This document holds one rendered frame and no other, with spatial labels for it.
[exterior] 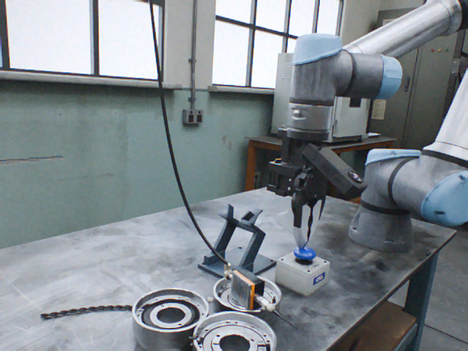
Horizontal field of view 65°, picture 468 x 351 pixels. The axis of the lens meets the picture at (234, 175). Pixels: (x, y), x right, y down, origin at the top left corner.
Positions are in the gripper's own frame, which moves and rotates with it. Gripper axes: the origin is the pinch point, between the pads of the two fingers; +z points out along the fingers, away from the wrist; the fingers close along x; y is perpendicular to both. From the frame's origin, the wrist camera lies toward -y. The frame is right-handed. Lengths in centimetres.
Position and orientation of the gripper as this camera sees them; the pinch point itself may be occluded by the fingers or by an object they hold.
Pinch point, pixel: (305, 242)
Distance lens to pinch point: 69.1
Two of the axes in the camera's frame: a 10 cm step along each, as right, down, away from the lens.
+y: -7.3, -2.1, 6.6
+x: -6.9, 1.2, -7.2
